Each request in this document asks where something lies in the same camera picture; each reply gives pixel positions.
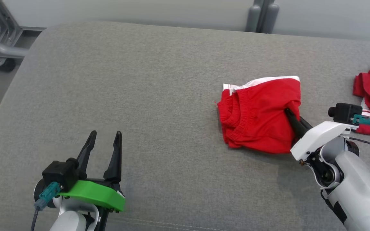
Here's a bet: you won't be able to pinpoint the grey partition post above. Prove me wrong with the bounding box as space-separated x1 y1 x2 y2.
246 0 280 34

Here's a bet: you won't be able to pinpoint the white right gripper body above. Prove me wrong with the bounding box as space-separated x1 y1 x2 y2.
290 121 359 162

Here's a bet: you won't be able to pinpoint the black cable teal connector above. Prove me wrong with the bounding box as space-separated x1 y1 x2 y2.
31 181 61 231
346 114 370 163

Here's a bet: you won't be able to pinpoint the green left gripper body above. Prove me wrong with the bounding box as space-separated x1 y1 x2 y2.
58 179 126 213

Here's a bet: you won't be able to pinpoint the red Bulls 23 shorts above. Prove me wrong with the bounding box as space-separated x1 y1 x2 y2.
217 76 302 154

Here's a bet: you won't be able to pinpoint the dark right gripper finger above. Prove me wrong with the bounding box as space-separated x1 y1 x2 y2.
284 108 308 140
299 116 314 131

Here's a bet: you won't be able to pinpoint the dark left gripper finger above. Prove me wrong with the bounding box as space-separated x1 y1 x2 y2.
75 130 97 180
103 131 123 184

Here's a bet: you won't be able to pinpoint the grey metal cart frame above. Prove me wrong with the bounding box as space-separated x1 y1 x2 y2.
0 0 46 73

